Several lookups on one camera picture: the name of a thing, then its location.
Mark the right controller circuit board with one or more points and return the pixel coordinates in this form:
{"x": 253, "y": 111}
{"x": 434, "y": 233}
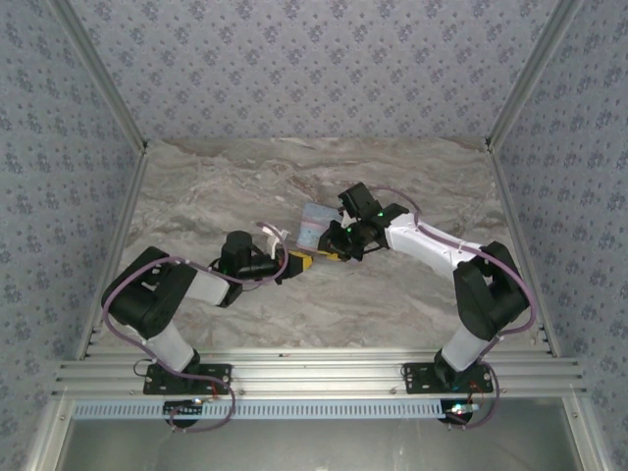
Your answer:
{"x": 461, "y": 411}

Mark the left controller circuit board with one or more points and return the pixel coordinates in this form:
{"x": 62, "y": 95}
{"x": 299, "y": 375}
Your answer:
{"x": 182, "y": 407}

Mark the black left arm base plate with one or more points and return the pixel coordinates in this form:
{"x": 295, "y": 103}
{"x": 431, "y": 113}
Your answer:
{"x": 162, "y": 385}

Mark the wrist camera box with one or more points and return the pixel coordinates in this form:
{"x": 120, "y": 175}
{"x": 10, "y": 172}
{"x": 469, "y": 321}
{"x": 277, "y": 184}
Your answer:
{"x": 358, "y": 198}
{"x": 272, "y": 243}

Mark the grey metal tray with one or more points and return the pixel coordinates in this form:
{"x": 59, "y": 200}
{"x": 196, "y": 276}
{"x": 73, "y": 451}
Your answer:
{"x": 319, "y": 446}

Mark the aluminium front rail beam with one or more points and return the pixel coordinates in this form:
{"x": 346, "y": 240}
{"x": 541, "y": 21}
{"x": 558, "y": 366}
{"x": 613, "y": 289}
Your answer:
{"x": 319, "y": 373}

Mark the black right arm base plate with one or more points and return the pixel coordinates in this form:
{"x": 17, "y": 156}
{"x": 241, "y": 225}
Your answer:
{"x": 422, "y": 380}

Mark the aluminium frame post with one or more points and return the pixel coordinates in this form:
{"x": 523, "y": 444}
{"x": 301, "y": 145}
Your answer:
{"x": 98, "y": 73}
{"x": 535, "y": 73}

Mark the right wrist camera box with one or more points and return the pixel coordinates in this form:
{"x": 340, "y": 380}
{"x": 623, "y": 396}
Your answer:
{"x": 358, "y": 198}

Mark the light blue cartoon tin box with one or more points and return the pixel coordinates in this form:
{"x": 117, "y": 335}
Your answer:
{"x": 314, "y": 225}

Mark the controller circuit board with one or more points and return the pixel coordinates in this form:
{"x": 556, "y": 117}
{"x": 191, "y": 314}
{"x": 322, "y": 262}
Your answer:
{"x": 461, "y": 411}
{"x": 182, "y": 407}

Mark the aluminium table side rail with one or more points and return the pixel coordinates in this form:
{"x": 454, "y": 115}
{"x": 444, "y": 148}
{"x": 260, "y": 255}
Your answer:
{"x": 128, "y": 206}
{"x": 507, "y": 206}

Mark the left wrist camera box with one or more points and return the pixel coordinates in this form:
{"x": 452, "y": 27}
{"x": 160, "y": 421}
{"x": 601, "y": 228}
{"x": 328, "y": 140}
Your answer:
{"x": 272, "y": 243}

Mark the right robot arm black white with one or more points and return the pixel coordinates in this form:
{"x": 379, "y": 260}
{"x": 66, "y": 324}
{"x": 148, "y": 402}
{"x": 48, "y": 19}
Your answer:
{"x": 486, "y": 294}

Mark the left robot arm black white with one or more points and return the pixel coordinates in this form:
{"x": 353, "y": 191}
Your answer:
{"x": 142, "y": 294}

